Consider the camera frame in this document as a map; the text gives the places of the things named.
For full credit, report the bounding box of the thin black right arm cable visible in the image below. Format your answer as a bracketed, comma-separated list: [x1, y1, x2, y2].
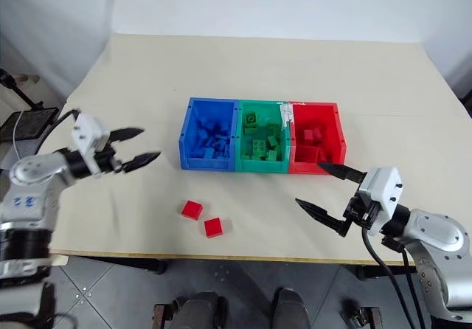
[381, 235, 425, 329]

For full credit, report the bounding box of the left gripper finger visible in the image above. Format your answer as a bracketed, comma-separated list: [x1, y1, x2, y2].
[122, 151, 162, 175]
[108, 127, 145, 145]

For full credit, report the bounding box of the dark rounded grey shape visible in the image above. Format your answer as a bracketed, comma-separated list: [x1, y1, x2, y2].
[170, 291, 228, 329]
[272, 287, 311, 329]

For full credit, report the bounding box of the red plastic bin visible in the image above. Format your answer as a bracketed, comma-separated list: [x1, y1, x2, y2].
[287, 101, 350, 176]

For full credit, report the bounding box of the thin white cable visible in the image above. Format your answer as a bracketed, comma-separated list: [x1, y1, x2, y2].
[12, 109, 27, 161]

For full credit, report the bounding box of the black table frame bar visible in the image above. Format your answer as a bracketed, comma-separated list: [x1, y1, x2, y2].
[341, 265, 418, 281]

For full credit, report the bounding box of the white tape strip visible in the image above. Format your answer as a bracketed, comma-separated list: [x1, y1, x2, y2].
[277, 100, 295, 130]

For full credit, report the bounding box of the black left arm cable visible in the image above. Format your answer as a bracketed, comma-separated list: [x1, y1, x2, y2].
[35, 108, 82, 156]

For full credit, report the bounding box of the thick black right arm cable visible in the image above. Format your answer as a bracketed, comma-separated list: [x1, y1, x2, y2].
[360, 224, 411, 329]

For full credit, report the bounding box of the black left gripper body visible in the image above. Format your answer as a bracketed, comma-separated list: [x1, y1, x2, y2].
[94, 141, 128, 176]

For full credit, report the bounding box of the large green studded brick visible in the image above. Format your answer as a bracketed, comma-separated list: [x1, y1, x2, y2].
[251, 139, 269, 161]

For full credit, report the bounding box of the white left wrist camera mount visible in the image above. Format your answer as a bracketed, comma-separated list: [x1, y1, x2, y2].
[71, 112, 111, 165]

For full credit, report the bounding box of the black flat base plate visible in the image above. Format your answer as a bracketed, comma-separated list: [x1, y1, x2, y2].
[0, 106, 60, 142]

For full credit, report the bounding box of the flat red square block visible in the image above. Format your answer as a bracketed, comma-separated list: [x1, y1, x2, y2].
[180, 200, 204, 221]
[203, 216, 225, 238]

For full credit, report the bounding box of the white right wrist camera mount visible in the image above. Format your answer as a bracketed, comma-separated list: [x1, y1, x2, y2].
[357, 165, 406, 236]

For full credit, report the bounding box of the blue plastic bin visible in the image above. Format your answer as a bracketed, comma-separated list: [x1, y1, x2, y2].
[178, 97, 240, 171]

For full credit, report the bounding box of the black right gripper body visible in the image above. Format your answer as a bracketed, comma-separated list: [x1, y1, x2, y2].
[343, 190, 384, 230]

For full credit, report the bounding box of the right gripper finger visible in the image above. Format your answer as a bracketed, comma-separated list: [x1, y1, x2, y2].
[317, 162, 367, 185]
[294, 197, 354, 238]

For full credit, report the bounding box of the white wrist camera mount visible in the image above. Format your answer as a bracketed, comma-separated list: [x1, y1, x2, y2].
[357, 165, 406, 236]
[71, 112, 111, 165]

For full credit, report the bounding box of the rusty brown metal foot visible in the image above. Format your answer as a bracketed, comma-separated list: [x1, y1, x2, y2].
[358, 306, 384, 329]
[152, 303, 167, 329]

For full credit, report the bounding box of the green plastic bin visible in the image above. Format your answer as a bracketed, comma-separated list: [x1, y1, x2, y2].
[234, 99, 293, 173]

